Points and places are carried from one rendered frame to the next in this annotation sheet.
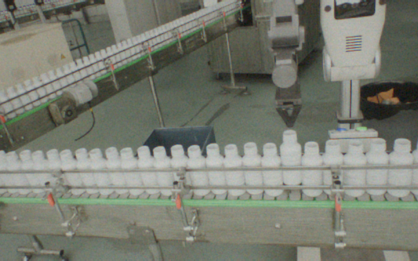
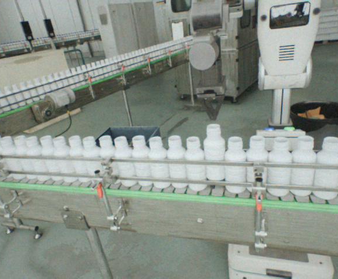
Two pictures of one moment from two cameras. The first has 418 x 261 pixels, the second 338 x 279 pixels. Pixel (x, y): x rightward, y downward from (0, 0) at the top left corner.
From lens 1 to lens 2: 33 cm
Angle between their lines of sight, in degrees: 2
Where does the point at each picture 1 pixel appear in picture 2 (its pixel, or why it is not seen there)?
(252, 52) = not seen: hidden behind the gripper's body
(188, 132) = (138, 131)
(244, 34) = not seen: hidden behind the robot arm
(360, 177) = (284, 176)
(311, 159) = (234, 154)
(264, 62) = not seen: hidden behind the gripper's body
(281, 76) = (199, 56)
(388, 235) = (312, 238)
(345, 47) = (278, 56)
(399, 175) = (327, 175)
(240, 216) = (163, 208)
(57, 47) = (60, 68)
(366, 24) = (299, 34)
